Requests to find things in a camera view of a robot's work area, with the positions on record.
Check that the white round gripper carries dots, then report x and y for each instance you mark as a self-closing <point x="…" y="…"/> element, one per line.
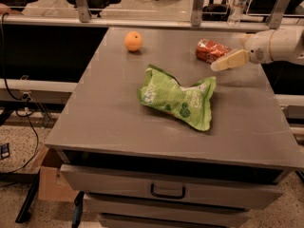
<point x="257" y="48"/>

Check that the red coke can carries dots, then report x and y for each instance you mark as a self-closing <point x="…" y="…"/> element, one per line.
<point x="209" y="51"/>

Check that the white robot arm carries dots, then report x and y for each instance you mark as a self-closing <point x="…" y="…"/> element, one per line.
<point x="287" y="44"/>

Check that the black bag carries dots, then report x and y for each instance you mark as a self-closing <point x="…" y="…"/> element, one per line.
<point x="216" y="12"/>

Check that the clear plastic water bottle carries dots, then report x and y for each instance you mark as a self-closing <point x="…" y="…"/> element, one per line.
<point x="236" y="11"/>

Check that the green chip bag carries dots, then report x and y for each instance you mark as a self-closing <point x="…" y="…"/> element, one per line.
<point x="163" y="92"/>

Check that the orange fruit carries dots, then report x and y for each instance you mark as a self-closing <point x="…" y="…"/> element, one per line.
<point x="133" y="41"/>

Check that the grey top drawer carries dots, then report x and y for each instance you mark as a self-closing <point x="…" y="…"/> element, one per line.
<point x="198" y="191"/>

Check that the grey drawer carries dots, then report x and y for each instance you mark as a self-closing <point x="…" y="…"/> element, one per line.
<point x="165" y="210"/>
<point x="198" y="191"/>

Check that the grey middle drawer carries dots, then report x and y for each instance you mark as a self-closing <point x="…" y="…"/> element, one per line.
<point x="165" y="210"/>

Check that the cardboard box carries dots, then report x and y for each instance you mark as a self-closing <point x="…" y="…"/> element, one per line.
<point x="53" y="186"/>

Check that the metal railing frame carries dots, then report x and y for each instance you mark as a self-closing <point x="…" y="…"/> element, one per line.
<point x="163" y="14"/>

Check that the black drawer handle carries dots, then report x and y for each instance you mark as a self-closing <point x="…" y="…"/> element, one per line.
<point x="170" y="194"/>

